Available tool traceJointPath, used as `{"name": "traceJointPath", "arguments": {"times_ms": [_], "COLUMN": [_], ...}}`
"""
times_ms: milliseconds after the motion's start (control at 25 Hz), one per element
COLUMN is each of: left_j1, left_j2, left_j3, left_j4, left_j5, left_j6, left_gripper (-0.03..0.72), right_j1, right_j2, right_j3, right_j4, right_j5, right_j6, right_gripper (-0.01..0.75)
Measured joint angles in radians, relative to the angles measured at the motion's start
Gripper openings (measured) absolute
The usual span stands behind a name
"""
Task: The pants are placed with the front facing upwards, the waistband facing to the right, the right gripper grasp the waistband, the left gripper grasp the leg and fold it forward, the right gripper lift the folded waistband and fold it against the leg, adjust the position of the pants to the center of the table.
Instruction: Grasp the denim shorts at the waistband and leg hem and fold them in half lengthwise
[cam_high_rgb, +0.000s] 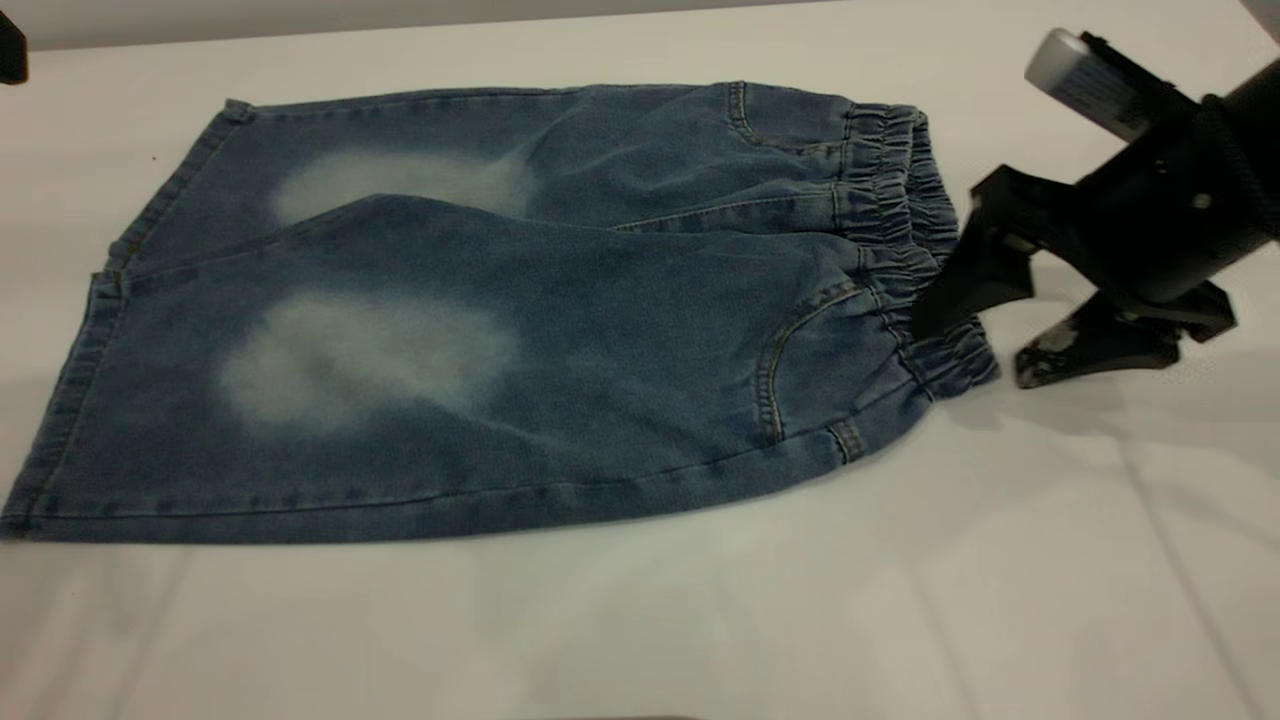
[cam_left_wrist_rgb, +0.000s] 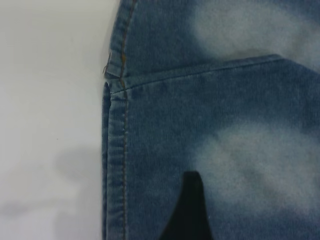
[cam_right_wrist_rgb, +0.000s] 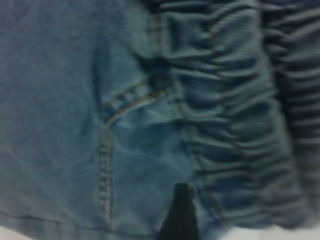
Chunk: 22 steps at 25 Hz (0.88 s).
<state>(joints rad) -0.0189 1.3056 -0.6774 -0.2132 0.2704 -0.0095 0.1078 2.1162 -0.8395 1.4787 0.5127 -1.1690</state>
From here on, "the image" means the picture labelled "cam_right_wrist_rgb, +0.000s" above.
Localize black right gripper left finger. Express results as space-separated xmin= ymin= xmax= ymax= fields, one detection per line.
xmin=159 ymin=183 xmax=193 ymax=240

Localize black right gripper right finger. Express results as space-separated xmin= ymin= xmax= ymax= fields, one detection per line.
xmin=189 ymin=186 xmax=201 ymax=240

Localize blue denim pants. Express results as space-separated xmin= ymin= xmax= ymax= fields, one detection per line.
xmin=0 ymin=0 xmax=320 ymax=240

